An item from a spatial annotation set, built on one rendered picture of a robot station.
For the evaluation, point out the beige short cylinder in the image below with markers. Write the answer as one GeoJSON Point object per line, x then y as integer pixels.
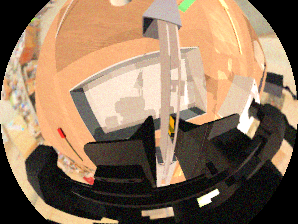
{"type": "Point", "coordinates": [119, 2]}

